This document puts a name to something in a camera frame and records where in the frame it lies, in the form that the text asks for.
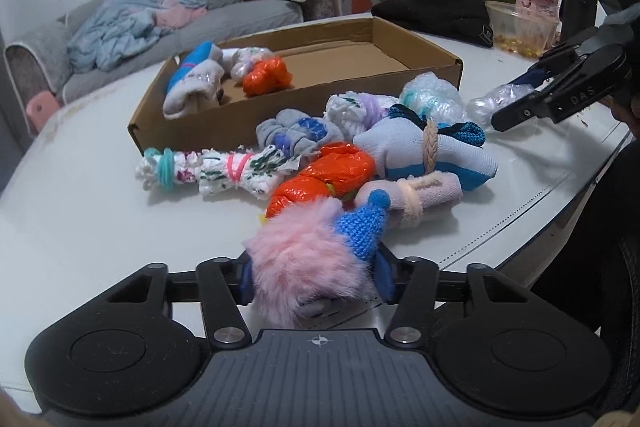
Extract light blue blanket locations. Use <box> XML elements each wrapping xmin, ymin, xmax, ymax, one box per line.
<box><xmin>67</xmin><ymin>0</ymin><xmax>208</xmax><ymax>72</ymax></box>

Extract white floral bundle teal scrunchie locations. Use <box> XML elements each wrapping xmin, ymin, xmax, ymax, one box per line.
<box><xmin>135</xmin><ymin>147</ymin><xmax>202</xmax><ymax>194</ymax></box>

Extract bubble wrap bundle teal tie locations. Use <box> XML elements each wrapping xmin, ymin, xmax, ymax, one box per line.
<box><xmin>400</xmin><ymin>73</ymin><xmax>468</xmax><ymax>128</ymax></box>

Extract white plastic bundle green scrunchie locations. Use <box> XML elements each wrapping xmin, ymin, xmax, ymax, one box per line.
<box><xmin>222</xmin><ymin>47</ymin><xmax>276</xmax><ymax>80</ymax></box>

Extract orange bag bundle green tie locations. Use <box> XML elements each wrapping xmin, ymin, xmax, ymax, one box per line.
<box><xmin>265</xmin><ymin>142</ymin><xmax>376</xmax><ymax>220</ymax></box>

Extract light blue sock braided tie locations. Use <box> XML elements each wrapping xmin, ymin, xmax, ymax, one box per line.
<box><xmin>352</xmin><ymin>104</ymin><xmax>499</xmax><ymax>192</ymax></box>

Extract brown cardboard box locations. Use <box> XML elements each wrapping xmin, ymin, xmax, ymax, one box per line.
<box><xmin>127</xmin><ymin>17</ymin><xmax>463</xmax><ymax>155</ymax></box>

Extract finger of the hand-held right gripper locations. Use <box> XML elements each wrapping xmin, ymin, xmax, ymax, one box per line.
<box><xmin>490</xmin><ymin>92</ymin><xmax>553</xmax><ymax>132</ymax></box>
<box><xmin>505</xmin><ymin>27</ymin><xmax>608</xmax><ymax>90</ymax></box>

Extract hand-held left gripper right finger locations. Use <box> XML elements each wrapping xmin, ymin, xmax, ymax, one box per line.
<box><xmin>375</xmin><ymin>251</ymin><xmax>528</xmax><ymax>349</ymax></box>

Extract grey quilted sofa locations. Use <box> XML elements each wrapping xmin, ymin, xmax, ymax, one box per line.
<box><xmin>2</xmin><ymin>0</ymin><xmax>346</xmax><ymax>138</ymax></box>

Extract black knit hat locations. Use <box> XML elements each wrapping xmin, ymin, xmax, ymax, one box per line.
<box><xmin>371</xmin><ymin>0</ymin><xmax>495</xmax><ymax>48</ymax></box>

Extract blue and white sock bundle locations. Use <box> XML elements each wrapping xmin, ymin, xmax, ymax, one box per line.
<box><xmin>162</xmin><ymin>42</ymin><xmax>226</xmax><ymax>120</ymax></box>

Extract plain orange plastic bag bundle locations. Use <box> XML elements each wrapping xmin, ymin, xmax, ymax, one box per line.
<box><xmin>242</xmin><ymin>57</ymin><xmax>293</xmax><ymax>96</ymax></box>

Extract clear bubble plastic bag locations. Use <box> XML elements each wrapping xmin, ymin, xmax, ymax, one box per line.
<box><xmin>467</xmin><ymin>82</ymin><xmax>536</xmax><ymax>128</ymax></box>

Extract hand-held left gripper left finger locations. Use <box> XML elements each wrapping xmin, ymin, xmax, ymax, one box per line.
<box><xmin>107</xmin><ymin>258</ymin><xmax>253</xmax><ymax>350</ymax></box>

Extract lilac sock cream tie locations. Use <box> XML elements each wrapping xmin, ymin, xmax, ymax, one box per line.
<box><xmin>357</xmin><ymin>172</ymin><xmax>463</xmax><ymax>228</ymax></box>

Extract clear plastic food container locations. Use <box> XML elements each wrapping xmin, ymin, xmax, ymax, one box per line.
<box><xmin>485</xmin><ymin>1</ymin><xmax>560</xmax><ymax>58</ymax></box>

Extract white bundle purple scrunchie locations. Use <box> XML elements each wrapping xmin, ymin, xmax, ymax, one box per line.
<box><xmin>325</xmin><ymin>92</ymin><xmax>401</xmax><ymax>140</ymax></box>

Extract pink plastic stool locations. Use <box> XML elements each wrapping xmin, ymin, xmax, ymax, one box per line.
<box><xmin>26</xmin><ymin>91</ymin><xmax>63</xmax><ymax>138</ymax></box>

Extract pink fluffy blue knit bundle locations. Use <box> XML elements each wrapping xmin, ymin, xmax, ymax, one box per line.
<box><xmin>242</xmin><ymin>189</ymin><xmax>392</xmax><ymax>328</ymax></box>

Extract grey and blue sock bundle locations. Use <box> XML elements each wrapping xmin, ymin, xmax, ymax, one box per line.
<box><xmin>256</xmin><ymin>108</ymin><xmax>346</xmax><ymax>158</ymax></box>

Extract pink cloth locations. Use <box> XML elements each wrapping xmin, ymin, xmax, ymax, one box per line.
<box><xmin>155</xmin><ymin>0</ymin><xmax>208</xmax><ymax>30</ymax></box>

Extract white green-print bundle pink band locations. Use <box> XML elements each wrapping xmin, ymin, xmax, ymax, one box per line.
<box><xmin>197</xmin><ymin>144</ymin><xmax>302</xmax><ymax>202</ymax></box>

